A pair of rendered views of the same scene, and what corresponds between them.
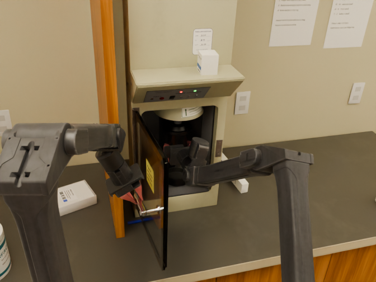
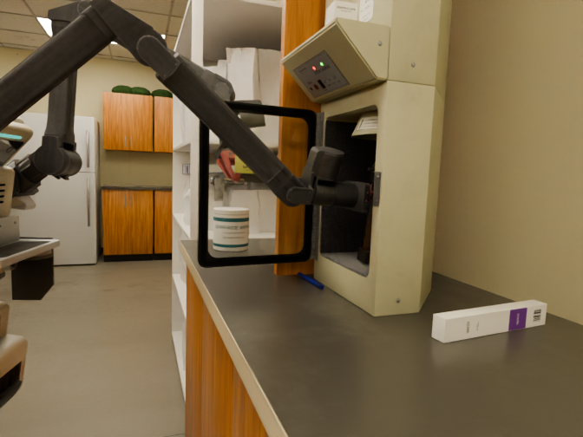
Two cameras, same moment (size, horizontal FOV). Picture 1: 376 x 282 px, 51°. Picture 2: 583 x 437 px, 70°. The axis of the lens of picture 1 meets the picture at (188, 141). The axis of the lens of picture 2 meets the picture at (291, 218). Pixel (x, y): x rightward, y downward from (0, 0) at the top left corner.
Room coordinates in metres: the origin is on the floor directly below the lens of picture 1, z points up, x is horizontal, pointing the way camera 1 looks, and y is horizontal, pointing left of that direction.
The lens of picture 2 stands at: (0.98, -0.95, 1.23)
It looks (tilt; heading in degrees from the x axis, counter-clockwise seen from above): 6 degrees down; 87
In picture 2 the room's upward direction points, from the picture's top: 2 degrees clockwise
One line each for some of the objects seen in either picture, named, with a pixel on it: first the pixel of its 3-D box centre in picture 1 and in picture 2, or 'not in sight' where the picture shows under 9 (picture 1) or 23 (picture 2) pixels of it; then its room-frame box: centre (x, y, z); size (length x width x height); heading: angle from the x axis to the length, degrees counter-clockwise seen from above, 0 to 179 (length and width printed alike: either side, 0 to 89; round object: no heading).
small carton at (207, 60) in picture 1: (207, 62); (341, 21); (1.11, -0.05, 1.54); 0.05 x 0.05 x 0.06; 13
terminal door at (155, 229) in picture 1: (149, 189); (258, 185); (0.94, 0.11, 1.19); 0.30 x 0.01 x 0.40; 22
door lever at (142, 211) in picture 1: (145, 203); not in sight; (0.86, 0.11, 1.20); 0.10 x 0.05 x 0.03; 22
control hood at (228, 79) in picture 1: (186, 89); (327, 68); (1.09, 0.01, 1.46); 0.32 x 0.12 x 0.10; 107
